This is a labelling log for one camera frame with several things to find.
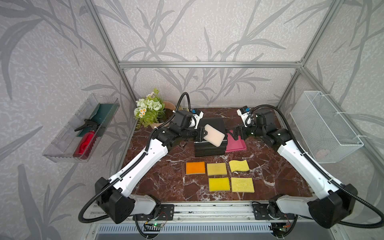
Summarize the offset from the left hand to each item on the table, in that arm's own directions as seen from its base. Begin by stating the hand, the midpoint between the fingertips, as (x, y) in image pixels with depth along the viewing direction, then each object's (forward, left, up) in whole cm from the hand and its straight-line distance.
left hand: (208, 133), depth 72 cm
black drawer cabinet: (+1, +1, -16) cm, 16 cm away
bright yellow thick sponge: (-16, -7, -25) cm, 31 cm away
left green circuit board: (-34, +25, -28) cm, 51 cm away
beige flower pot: (+32, +25, -16) cm, 44 cm away
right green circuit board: (-36, -36, -30) cm, 59 cm away
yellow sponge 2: (-16, -20, -26) cm, 37 cm away
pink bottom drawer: (+8, -18, -26) cm, 33 cm away
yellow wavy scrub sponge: (-5, -20, -26) cm, 33 cm away
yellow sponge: (-7, -6, -26) cm, 27 cm away
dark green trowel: (+5, +52, +4) cm, 53 cm away
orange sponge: (-7, +7, -27) cm, 28 cm away
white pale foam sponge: (0, -3, -2) cm, 4 cm away
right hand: (+6, -14, -1) cm, 15 cm away
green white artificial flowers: (+14, +32, +1) cm, 35 cm away
